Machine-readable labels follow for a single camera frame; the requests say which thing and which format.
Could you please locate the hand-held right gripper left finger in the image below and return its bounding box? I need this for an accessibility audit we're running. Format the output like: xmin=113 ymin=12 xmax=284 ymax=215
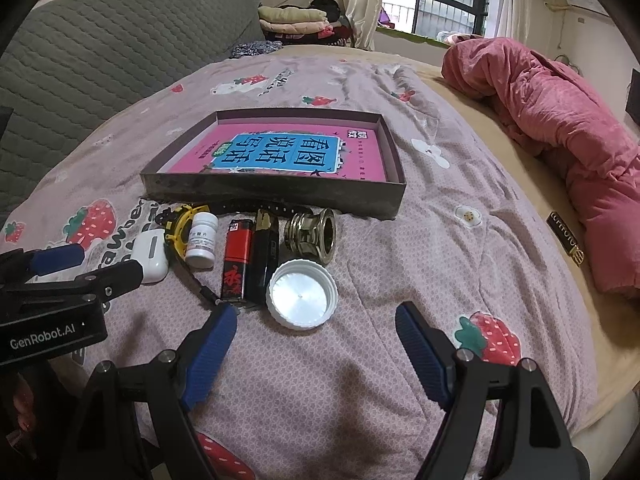
xmin=60 ymin=302 xmax=238 ymax=480

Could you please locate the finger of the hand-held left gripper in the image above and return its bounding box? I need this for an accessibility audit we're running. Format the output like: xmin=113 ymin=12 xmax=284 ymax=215
xmin=70 ymin=260 xmax=147 ymax=306
xmin=0 ymin=245 xmax=86 ymax=288

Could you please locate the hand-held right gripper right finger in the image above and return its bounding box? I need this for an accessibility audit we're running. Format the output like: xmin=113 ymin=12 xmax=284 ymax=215
xmin=395 ymin=301 xmax=591 ymax=480

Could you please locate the white earbuds case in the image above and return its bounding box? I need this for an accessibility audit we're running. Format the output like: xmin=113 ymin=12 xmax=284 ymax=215
xmin=131 ymin=230 xmax=170 ymax=286

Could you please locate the yellow and black wristwatch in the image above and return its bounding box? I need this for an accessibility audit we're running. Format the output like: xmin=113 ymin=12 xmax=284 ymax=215
xmin=161 ymin=199 xmax=303 ymax=307

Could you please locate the white pill bottle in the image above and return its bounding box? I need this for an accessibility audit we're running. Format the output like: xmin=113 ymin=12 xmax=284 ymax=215
xmin=185 ymin=211 xmax=219 ymax=268

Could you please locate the red lighter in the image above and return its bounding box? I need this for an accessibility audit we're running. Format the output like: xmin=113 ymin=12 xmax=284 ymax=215
xmin=220 ymin=219 xmax=254 ymax=302

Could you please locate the white plastic lid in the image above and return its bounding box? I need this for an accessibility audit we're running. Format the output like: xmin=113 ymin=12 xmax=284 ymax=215
xmin=266 ymin=258 xmax=339 ymax=331

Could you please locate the brass door knob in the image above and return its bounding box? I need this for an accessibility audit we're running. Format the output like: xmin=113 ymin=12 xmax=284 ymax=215
xmin=283 ymin=207 xmax=337 ymax=266

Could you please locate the shallow grey cardboard box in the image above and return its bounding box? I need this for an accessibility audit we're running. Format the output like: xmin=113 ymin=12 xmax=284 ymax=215
xmin=139 ymin=108 xmax=407 ymax=221

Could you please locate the strawberry printed bedsheet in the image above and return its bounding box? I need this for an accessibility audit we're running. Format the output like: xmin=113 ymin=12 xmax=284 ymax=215
xmin=0 ymin=42 xmax=601 ymax=480

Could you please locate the black and gold mattress label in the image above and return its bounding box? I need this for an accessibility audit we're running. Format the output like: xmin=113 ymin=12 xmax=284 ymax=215
xmin=547 ymin=210 xmax=586 ymax=265

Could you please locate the beige mattress sheet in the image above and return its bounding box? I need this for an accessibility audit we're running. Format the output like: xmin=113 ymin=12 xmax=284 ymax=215
xmin=415 ymin=60 xmax=640 ymax=441

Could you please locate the grey quilted cover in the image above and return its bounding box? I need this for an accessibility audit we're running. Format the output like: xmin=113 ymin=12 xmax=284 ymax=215
xmin=0 ymin=0 xmax=266 ymax=221

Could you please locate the pink and blue book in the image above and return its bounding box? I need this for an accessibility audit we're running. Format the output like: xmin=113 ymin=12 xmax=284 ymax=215
xmin=160 ymin=122 xmax=390 ymax=181

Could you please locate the dark patterned cloth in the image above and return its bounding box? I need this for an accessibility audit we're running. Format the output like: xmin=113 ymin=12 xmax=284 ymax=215
xmin=229 ymin=40 xmax=286 ymax=58

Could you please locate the pink quilt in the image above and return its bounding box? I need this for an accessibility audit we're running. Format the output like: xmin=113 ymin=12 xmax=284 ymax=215
xmin=441 ymin=36 xmax=640 ymax=301

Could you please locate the stack of folded clothes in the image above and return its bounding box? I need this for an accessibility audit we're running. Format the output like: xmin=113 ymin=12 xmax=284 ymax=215
xmin=257 ymin=0 xmax=353 ymax=46

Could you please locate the pale small cloth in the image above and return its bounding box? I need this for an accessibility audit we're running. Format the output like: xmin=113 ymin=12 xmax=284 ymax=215
xmin=435 ymin=30 xmax=481 ymax=46

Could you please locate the black television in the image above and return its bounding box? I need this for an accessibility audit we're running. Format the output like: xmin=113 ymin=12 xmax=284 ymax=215
xmin=627 ymin=67 xmax=640 ymax=126

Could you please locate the white air conditioner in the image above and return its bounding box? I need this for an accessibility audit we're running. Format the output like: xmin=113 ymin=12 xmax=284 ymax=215
xmin=562 ymin=0 xmax=608 ymax=16

